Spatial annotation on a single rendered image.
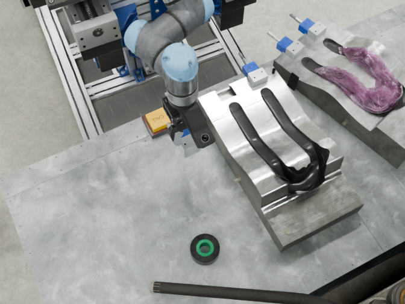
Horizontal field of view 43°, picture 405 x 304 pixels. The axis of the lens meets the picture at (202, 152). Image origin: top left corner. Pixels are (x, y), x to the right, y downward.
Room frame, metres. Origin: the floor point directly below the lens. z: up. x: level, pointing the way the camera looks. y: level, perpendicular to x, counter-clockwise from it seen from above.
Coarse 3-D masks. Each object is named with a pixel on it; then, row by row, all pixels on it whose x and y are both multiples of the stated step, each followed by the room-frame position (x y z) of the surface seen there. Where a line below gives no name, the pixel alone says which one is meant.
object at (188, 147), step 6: (186, 132) 0.67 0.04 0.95; (186, 138) 0.65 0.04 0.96; (192, 138) 0.65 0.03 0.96; (186, 144) 0.63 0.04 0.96; (192, 144) 0.63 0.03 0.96; (180, 150) 0.63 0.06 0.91; (186, 150) 0.61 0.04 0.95; (192, 150) 0.62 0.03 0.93; (198, 150) 0.63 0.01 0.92; (186, 156) 0.61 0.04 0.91
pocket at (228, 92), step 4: (228, 88) 0.86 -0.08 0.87; (232, 88) 0.85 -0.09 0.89; (216, 92) 0.85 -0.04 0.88; (220, 92) 0.85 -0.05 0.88; (224, 92) 0.85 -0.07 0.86; (228, 92) 0.85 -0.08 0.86; (232, 92) 0.85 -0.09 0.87; (220, 96) 0.84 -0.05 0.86; (224, 96) 0.84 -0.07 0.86; (228, 96) 0.84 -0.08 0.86; (232, 96) 0.84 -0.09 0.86; (224, 100) 0.83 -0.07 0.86
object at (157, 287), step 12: (156, 288) 0.27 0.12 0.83; (168, 288) 0.27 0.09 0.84; (180, 288) 0.27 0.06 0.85; (192, 288) 0.27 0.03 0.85; (204, 288) 0.26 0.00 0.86; (216, 288) 0.26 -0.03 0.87; (228, 288) 0.26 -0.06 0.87; (240, 288) 0.26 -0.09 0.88; (252, 300) 0.23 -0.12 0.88; (264, 300) 0.23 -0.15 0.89; (276, 300) 0.23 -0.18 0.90; (288, 300) 0.23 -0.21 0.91
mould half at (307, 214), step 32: (256, 96) 0.82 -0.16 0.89; (288, 96) 0.83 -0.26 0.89; (224, 128) 0.72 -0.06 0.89; (256, 128) 0.72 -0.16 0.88; (320, 128) 0.70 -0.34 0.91; (256, 160) 0.60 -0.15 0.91; (288, 160) 0.59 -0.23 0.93; (256, 192) 0.51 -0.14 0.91; (288, 192) 0.52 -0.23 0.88; (320, 192) 0.53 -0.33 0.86; (352, 192) 0.53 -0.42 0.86; (288, 224) 0.43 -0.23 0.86; (320, 224) 0.43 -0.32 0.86
